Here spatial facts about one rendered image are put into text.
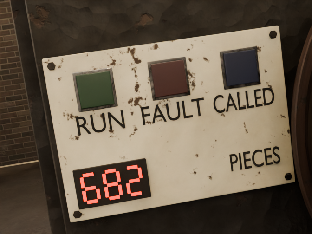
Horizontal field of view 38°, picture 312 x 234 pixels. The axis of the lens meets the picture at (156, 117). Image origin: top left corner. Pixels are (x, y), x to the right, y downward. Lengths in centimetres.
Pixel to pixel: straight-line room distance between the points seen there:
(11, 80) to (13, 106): 36
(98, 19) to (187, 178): 20
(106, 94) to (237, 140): 16
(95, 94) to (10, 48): 610
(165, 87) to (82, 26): 11
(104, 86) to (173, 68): 8
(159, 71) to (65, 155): 13
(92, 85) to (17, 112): 611
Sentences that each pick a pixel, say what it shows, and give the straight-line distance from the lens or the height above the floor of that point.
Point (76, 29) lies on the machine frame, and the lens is 50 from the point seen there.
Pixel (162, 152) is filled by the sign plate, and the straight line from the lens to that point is 50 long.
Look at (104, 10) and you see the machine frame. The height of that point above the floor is 128.
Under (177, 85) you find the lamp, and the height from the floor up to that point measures 119.
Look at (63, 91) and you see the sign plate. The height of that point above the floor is 120.
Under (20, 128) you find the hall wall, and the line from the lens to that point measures 660.
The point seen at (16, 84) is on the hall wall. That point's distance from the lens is 655.
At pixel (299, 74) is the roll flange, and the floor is 119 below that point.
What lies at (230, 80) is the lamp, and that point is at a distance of 50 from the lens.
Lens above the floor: 123
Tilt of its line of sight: 8 degrees down
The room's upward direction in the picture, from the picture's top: 8 degrees counter-clockwise
